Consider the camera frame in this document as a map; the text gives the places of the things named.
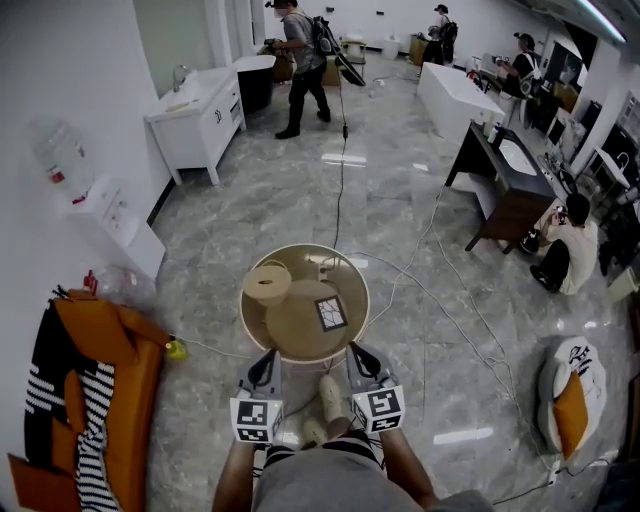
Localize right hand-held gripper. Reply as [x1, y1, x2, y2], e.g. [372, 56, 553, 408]
[346, 341, 406, 434]

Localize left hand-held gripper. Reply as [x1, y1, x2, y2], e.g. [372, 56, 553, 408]
[229, 348, 285, 444]

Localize black framed picture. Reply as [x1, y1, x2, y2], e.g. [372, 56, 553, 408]
[313, 294, 349, 333]

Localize person's left forearm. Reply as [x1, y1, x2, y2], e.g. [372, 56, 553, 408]
[212, 438, 259, 512]

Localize person's right forearm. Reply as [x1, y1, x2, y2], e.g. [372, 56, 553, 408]
[377, 427, 441, 509]

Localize round glass coffee table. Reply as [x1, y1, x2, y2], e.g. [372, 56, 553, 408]
[239, 243, 372, 374]

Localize person's right beige shoe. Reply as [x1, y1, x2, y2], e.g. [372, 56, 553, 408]
[318, 374, 347, 426]

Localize person's beige shoe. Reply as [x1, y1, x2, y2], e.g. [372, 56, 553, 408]
[301, 417, 330, 449]
[318, 374, 347, 426]

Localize person's black white striped shorts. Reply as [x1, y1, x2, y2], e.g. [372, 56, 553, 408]
[264, 432, 386, 469]

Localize person's left beige shoe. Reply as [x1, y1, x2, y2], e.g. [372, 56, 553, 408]
[301, 417, 330, 449]

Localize person's grey shirt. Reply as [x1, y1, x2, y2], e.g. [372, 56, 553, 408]
[252, 447, 496, 512]

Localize orange sofa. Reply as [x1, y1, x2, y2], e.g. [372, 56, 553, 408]
[7, 289, 171, 512]

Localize clear plastic water jug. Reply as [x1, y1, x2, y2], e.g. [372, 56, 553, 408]
[30, 119, 97, 204]
[82, 264, 157, 311]

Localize white beanbag seat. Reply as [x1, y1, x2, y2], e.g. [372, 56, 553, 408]
[537, 335, 608, 456]

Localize orange pillow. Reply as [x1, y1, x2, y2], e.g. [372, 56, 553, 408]
[552, 370, 591, 461]

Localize white water dispenser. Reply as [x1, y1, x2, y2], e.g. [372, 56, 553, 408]
[64, 175, 167, 281]

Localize black white striped blanket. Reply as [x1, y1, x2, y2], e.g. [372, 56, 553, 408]
[23, 294, 124, 512]

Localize dark wooden vanity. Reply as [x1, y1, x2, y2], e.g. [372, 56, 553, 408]
[444, 119, 559, 255]

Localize white vanity cabinet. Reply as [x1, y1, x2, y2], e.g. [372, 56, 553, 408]
[143, 67, 247, 186]

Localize small white bin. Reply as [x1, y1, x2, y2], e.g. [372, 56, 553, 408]
[607, 267, 640, 304]

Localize black bathtub with white rim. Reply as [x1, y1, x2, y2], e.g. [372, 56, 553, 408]
[233, 54, 277, 116]

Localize cardboard box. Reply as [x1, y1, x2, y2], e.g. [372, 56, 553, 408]
[408, 33, 430, 66]
[272, 47, 296, 84]

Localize black backpack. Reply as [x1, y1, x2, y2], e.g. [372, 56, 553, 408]
[310, 14, 367, 87]

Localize white cable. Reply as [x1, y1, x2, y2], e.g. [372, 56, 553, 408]
[185, 338, 251, 361]
[367, 185, 446, 329]
[349, 251, 554, 469]

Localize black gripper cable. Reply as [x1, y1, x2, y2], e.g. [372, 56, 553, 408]
[359, 432, 387, 470]

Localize long black cable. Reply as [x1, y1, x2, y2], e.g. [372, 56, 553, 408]
[332, 82, 351, 250]

